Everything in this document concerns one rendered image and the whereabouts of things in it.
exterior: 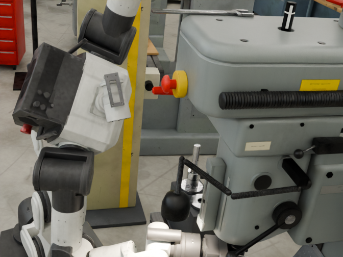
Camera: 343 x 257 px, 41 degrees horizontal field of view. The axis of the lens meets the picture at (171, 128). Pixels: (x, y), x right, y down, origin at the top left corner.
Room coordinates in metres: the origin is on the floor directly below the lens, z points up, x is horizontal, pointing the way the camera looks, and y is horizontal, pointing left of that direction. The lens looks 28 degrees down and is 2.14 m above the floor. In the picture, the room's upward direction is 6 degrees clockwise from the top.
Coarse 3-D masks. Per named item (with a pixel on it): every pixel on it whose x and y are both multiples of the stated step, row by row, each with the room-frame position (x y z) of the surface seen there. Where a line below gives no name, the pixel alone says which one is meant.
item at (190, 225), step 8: (184, 184) 1.44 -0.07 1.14; (200, 184) 1.45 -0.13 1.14; (192, 192) 1.39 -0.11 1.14; (200, 192) 1.41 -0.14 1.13; (192, 200) 1.34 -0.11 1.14; (200, 200) 1.36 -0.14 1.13; (192, 208) 1.31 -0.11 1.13; (192, 216) 1.27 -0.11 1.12; (176, 224) 1.38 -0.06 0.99; (184, 224) 1.32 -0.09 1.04; (192, 224) 1.27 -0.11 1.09; (184, 232) 1.31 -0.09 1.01; (192, 232) 1.27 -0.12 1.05; (200, 232) 1.28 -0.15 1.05; (208, 232) 1.29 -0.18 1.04
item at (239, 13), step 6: (156, 12) 1.00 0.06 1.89; (162, 12) 1.01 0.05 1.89; (168, 12) 1.01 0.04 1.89; (174, 12) 1.02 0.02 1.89; (180, 12) 1.02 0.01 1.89; (186, 12) 1.03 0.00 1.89; (192, 12) 1.03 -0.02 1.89; (198, 12) 1.04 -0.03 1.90; (204, 12) 1.04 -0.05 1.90; (210, 12) 1.05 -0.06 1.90; (216, 12) 1.05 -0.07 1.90; (222, 12) 1.06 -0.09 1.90; (228, 12) 1.06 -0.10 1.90; (234, 12) 1.07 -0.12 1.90; (240, 12) 1.09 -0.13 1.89; (246, 12) 1.10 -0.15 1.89
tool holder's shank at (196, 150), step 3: (195, 144) 1.44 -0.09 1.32; (198, 144) 1.44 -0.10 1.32; (195, 147) 1.42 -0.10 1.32; (198, 147) 1.42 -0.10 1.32; (195, 150) 1.42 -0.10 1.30; (198, 150) 1.42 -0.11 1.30; (195, 153) 1.42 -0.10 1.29; (198, 153) 1.43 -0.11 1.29; (192, 156) 1.43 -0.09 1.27; (195, 156) 1.42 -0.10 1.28; (198, 156) 1.43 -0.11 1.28; (192, 159) 1.43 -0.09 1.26; (195, 159) 1.42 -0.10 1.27; (198, 159) 1.43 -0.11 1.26; (192, 162) 1.43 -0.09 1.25; (195, 162) 1.42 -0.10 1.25; (192, 171) 1.42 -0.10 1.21
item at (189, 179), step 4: (188, 176) 1.42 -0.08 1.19; (192, 176) 1.41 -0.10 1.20; (196, 176) 1.41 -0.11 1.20; (188, 180) 1.42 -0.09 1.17; (192, 180) 1.41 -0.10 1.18; (196, 180) 1.42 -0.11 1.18; (188, 184) 1.41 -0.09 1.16; (192, 184) 1.41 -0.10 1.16; (196, 184) 1.42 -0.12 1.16; (192, 188) 1.41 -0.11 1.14
